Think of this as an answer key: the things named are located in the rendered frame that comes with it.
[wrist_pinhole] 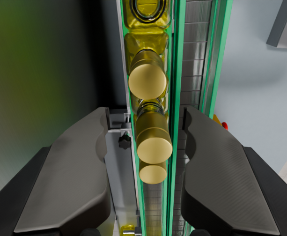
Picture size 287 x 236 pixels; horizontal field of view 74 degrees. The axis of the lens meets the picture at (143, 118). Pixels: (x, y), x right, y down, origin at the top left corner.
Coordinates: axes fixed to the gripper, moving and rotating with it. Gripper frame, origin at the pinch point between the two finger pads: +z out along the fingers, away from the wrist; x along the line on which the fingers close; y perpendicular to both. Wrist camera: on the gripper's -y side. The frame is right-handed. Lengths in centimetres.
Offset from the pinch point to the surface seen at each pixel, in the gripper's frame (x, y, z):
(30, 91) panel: -11.8, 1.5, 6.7
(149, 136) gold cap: 0.2, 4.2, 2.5
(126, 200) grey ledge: -8, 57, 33
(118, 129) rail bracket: -6.5, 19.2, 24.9
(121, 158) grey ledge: -8.0, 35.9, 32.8
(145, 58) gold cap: -0.1, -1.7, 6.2
